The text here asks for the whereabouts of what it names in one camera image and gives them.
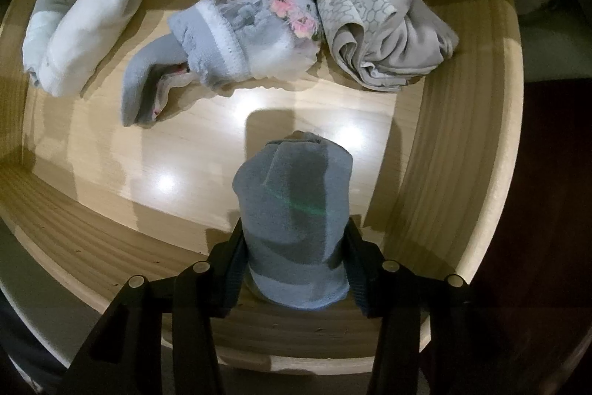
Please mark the grey floral lace underwear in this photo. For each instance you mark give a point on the grey floral lace underwear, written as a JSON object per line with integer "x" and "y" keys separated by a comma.
{"x": 215, "y": 43}

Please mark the wooden drawer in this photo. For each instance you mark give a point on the wooden drawer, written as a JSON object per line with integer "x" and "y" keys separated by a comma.
{"x": 88, "y": 202}

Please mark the pale blue underwear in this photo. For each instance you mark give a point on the pale blue underwear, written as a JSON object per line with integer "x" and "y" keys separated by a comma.
{"x": 44, "y": 19}

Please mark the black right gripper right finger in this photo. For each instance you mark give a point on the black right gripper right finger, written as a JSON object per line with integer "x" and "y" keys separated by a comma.
{"x": 444, "y": 330}

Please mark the white patterned underwear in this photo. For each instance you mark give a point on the white patterned underwear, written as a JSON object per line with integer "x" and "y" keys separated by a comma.
{"x": 385, "y": 45}

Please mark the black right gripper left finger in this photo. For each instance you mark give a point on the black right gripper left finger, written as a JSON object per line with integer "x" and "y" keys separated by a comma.
{"x": 123, "y": 352}

